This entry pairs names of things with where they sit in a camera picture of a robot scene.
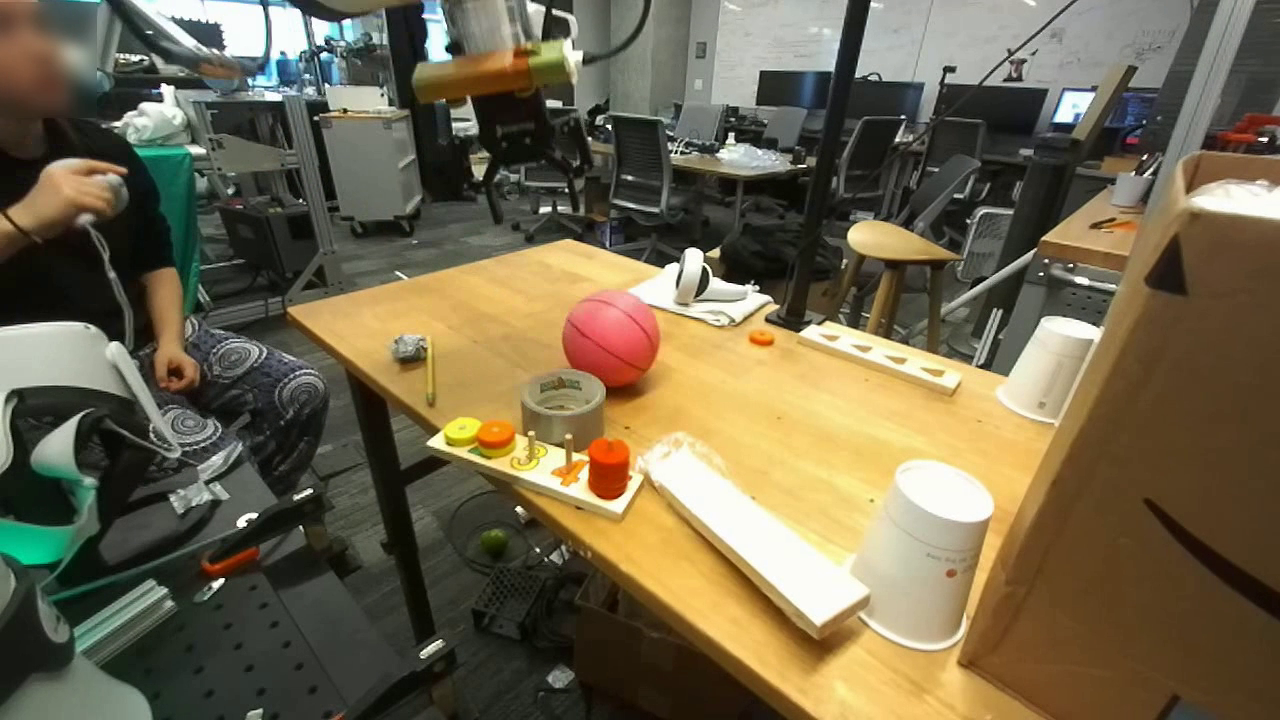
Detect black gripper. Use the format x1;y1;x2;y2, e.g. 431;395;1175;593
470;88;560;227

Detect pink basketball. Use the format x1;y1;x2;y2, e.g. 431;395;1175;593
560;290;663;395

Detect white VR controller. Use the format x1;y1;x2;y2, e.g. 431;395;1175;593
72;158;137;232

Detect person's left forearm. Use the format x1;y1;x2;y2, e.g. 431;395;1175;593
137;257;191;352

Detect person's right forearm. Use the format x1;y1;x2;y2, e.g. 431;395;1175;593
0;196;64;265

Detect person's left hand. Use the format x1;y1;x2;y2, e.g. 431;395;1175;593
149;341;203;391

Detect person's right hand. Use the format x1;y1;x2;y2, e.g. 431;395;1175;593
37;158;130;236

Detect black office chair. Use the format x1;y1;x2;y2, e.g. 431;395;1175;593
510;99;590;203
914;114;991;177
835;114;912;209

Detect grey mesh office chair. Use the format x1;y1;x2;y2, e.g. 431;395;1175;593
603;109;678;225

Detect white cart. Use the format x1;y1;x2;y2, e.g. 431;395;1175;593
314;86;426;242

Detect white round device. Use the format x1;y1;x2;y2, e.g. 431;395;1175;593
673;245;721;314

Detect wooden office desk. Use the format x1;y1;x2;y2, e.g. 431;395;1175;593
663;135;818;225

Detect white paper sheet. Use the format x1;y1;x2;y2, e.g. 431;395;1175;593
618;262;775;334

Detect red cylinder toy piece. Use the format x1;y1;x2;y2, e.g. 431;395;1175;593
584;437;637;505

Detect black computer monitor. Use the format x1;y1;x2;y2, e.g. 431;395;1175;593
936;82;1053;135
752;67;856;116
851;78;927;131

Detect green fabric cover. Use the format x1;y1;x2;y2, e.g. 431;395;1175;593
130;141;203;320

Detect wooden stool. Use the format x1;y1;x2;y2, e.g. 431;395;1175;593
841;217;965;343

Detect wooden peg block strip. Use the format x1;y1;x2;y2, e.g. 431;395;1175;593
796;320;966;395

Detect black box under table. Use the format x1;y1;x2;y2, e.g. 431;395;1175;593
469;554;597;654

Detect white flat rectangular tray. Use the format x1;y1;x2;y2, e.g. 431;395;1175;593
639;432;872;642

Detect dark grey office chair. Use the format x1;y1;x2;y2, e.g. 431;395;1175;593
899;152;986;236

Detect seated person black shirt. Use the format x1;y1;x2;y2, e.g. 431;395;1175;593
0;0;333;502

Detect black perforated robot cart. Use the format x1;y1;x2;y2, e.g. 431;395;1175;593
75;491;464;720

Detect white paper cup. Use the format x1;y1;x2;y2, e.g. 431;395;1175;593
851;455;999;655
991;314;1105;427

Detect monitor with blue screen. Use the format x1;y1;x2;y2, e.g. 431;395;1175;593
1049;86;1159;135

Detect wooden top workbench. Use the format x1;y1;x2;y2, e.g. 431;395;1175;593
1034;184;1151;284

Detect small white cup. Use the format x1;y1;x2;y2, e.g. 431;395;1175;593
1106;167;1157;211

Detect large cardboard box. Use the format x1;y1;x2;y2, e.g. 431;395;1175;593
956;147;1280;720

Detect white stand pole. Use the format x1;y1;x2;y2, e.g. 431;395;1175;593
1157;0;1261;182

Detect clear plastic bag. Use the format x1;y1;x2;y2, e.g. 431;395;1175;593
1180;173;1280;225

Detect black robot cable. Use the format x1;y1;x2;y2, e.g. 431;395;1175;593
577;0;654;67

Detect grey duct tape roll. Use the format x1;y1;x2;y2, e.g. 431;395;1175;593
516;365;612;452

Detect yellow ring toy piece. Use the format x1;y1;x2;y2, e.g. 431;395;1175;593
439;411;488;452

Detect grey metal frame table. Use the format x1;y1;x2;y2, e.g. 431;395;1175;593
196;93;339;334

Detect black camera stand pole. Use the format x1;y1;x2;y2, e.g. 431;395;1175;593
775;0;872;338

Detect white controller cord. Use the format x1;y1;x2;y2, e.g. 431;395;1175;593
75;217;182;455

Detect red handled tool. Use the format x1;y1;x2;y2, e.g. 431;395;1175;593
196;542;269;582

